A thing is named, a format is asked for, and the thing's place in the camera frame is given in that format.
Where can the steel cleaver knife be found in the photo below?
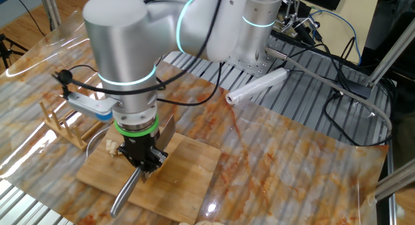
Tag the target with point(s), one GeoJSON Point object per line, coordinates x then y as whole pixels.
{"type": "Point", "coordinates": [124, 192]}

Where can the black tripod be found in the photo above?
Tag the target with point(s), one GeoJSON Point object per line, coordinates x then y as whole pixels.
{"type": "Point", "coordinates": [3, 40]}

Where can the clear plastic wrap roll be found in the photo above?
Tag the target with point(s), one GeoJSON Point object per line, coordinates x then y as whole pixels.
{"type": "Point", "coordinates": [256, 85]}

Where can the grey post foot bracket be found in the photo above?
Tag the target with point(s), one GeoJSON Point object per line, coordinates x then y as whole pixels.
{"type": "Point", "coordinates": [355, 89]}

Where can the bamboo cutting board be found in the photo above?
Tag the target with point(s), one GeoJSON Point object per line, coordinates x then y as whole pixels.
{"type": "Point", "coordinates": [181, 173]}

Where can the wooden peg rack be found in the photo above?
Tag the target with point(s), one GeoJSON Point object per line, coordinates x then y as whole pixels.
{"type": "Point", "coordinates": [65, 132]}

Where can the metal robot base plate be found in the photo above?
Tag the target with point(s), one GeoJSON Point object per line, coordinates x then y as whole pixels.
{"type": "Point", "coordinates": [259, 64]}

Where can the thin cut lotus slices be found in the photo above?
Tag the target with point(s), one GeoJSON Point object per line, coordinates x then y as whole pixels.
{"type": "Point", "coordinates": [111, 147]}

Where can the metal bowl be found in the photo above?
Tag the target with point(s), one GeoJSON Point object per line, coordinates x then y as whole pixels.
{"type": "Point", "coordinates": [92, 142]}

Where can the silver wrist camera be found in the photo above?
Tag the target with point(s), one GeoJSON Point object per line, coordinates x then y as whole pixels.
{"type": "Point", "coordinates": [90, 105]}

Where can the marble pattern plastic sheet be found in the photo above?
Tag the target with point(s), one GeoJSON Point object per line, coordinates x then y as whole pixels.
{"type": "Point", "coordinates": [308, 173]}

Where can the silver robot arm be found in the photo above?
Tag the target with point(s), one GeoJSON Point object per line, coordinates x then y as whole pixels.
{"type": "Point", "coordinates": [123, 50]}

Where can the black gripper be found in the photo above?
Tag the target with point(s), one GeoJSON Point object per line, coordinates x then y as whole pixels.
{"type": "Point", "coordinates": [142, 147]}

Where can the black office chair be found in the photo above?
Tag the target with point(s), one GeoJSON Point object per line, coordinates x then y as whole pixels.
{"type": "Point", "coordinates": [405, 56]}

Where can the beige board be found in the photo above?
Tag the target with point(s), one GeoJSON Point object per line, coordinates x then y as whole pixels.
{"type": "Point", "coordinates": [340, 33]}

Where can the aluminium frame post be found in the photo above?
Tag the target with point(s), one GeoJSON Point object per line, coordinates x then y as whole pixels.
{"type": "Point", "coordinates": [392, 53]}
{"type": "Point", "coordinates": [52, 7]}
{"type": "Point", "coordinates": [398, 179]}

